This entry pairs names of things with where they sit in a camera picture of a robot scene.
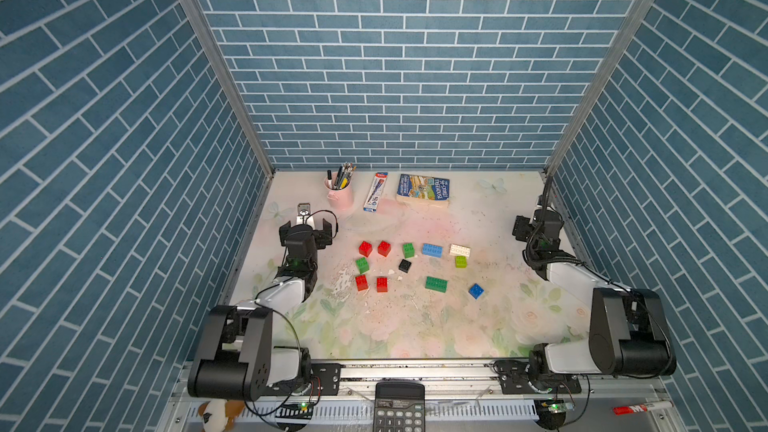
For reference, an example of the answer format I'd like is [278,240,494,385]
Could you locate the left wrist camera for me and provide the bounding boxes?
[297,202,311,223]

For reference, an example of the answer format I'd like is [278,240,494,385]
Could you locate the blue long lego brick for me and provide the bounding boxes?
[421,243,443,258]

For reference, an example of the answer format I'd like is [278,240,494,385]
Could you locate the blue small lego brick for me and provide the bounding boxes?
[469,283,484,299]

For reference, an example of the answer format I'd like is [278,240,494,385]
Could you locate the red white marker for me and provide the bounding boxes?
[613,401,674,416]

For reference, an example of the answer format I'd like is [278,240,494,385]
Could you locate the green lego brick back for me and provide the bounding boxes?
[402,243,415,259]

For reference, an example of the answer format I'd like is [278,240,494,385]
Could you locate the pink pen holder cup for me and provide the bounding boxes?
[325,181,354,211]

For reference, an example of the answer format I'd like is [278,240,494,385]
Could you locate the green long lego brick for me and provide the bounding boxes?
[425,276,448,293]

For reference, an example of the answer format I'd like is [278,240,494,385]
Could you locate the white red pen box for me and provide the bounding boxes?
[363,172,388,213]

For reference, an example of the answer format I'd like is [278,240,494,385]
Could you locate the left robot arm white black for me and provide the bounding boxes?
[187,219,338,402]

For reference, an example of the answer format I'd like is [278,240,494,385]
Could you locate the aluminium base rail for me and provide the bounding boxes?
[158,359,684,431]

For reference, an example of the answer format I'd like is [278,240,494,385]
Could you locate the green lego brick left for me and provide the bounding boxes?
[355,257,370,274]

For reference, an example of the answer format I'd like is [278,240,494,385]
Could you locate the brown white plush toy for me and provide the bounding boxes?
[197,399,246,432]

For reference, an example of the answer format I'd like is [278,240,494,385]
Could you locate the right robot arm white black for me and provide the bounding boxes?
[493,206,677,394]

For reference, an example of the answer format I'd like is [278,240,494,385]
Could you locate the black calculator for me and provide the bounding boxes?
[373,380,426,432]

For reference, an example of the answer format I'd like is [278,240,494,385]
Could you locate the pens in cup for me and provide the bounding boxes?
[326,163,356,191]

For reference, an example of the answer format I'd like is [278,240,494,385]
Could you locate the black lego brick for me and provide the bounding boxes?
[398,259,412,273]

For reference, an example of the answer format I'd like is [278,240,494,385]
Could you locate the red lego brick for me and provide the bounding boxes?
[376,277,389,293]
[355,274,369,292]
[358,241,373,257]
[377,241,392,257]

